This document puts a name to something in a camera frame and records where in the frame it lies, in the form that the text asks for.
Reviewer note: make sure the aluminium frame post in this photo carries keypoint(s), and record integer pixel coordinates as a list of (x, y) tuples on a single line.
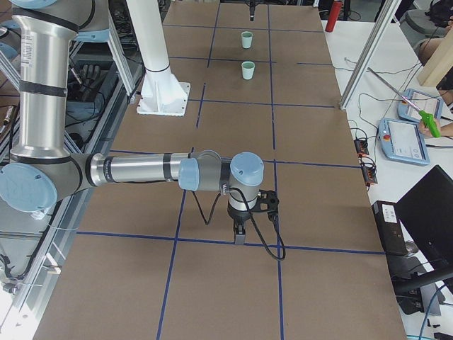
[(384, 19)]

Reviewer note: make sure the brown paper table cover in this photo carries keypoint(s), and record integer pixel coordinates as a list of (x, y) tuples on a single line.
[(145, 266)]

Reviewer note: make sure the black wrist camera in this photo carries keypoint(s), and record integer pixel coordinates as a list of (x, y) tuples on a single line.
[(267, 202)]

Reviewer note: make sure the white camera pole base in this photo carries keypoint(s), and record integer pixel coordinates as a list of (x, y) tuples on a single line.
[(161, 93)]

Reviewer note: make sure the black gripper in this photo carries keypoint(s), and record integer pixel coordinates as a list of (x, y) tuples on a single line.
[(236, 216), (251, 8)]

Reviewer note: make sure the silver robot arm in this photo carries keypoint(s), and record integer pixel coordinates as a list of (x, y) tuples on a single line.
[(41, 171)]

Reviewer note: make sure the red bottle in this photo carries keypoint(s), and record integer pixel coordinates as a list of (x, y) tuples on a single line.
[(333, 16)]

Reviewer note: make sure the wooden board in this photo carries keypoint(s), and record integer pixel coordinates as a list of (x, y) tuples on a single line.
[(436, 58)]

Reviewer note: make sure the black monitor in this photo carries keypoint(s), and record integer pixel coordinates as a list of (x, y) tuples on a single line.
[(426, 213)]

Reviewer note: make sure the person's hand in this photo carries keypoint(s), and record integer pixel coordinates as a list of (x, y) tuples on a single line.
[(426, 130)]

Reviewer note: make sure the black computer box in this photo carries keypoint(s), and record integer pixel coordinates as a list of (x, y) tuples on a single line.
[(389, 228)]

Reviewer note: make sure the blue teach pendant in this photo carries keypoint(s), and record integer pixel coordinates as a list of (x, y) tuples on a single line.
[(429, 103), (401, 141)]

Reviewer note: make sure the near blue teach pendant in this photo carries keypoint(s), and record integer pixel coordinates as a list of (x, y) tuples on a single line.
[(401, 141)]

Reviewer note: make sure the green handled grabber stick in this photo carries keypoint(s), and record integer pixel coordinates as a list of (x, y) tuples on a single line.
[(425, 117)]

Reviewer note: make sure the green paper cup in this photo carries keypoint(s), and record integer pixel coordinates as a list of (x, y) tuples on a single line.
[(246, 39), (247, 70)]

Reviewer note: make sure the far blue teach pendant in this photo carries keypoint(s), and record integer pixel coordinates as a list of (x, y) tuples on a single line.
[(429, 103)]

